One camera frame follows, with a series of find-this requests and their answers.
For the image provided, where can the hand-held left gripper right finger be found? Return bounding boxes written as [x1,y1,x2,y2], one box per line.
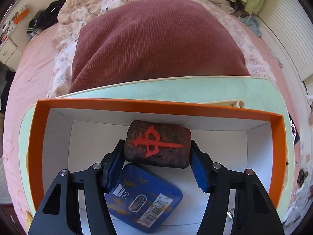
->
[190,139,286,235]

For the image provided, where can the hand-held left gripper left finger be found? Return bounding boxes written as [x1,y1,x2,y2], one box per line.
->
[28,139,126,235]

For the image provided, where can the brown block with red symbol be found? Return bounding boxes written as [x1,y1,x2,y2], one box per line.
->
[123,120,192,169]

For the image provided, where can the orange cardboard box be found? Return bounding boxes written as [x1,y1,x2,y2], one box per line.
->
[28,99,286,210]

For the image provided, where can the light green desktop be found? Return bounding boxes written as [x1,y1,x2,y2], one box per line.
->
[18,75,295,226]

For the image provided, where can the blue patterned tin box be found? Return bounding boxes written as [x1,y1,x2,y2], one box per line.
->
[105,164,183,233]

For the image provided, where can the black phone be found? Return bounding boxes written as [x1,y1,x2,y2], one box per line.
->
[289,114,300,145]

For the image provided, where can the pink bed sheet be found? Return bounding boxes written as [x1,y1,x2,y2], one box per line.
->
[2,12,297,228]

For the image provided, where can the light blue cloth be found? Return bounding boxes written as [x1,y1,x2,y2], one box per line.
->
[241,16,262,38]

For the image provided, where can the white nightstand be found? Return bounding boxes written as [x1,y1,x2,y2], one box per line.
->
[0,38,23,66]

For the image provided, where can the floral cream duvet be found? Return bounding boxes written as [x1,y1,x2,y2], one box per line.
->
[46,0,278,98]

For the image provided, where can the white slatted wardrobe door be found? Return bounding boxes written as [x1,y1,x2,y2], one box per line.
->
[257,0,313,81]

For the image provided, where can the pile of black clothes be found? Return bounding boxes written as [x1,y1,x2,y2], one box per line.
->
[27,0,67,36]

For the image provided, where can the orange desk organizer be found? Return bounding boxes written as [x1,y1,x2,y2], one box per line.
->
[13,8,30,25]

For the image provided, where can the maroon corduroy pillow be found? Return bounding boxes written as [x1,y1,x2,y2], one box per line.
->
[70,0,251,93]

